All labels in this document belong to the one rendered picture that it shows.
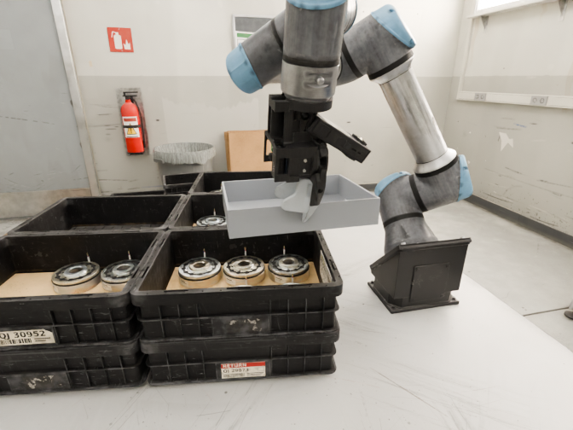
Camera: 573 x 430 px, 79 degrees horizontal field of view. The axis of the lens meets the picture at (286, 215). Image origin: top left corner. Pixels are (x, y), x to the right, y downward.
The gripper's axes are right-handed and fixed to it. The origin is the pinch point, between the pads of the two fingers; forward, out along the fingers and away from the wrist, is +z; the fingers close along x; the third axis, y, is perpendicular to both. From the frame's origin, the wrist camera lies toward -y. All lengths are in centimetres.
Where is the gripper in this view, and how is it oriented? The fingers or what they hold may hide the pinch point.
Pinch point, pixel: (307, 212)
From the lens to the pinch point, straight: 60.3
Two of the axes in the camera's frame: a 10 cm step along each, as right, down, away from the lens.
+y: -9.6, 1.1, -2.7
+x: 2.8, 5.6, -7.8
